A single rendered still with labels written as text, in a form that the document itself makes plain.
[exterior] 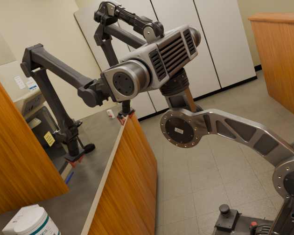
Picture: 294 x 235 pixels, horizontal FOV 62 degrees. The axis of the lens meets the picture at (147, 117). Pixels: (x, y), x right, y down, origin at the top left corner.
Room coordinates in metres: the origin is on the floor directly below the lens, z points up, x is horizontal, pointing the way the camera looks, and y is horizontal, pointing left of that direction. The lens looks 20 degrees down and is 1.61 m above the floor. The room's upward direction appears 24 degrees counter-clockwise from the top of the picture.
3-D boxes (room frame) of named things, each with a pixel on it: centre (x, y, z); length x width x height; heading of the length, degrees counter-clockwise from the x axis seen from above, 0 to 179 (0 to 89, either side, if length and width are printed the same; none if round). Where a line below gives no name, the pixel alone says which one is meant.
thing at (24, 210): (1.15, 0.82, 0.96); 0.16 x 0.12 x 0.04; 159
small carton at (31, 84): (1.58, 0.55, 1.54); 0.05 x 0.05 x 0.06; 83
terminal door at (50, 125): (1.51, 0.62, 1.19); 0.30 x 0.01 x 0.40; 167
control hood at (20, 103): (1.50, 0.57, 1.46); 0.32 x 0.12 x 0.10; 168
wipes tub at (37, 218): (0.91, 0.62, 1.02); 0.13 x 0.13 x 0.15
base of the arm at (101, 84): (0.96, 0.08, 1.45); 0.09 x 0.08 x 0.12; 137
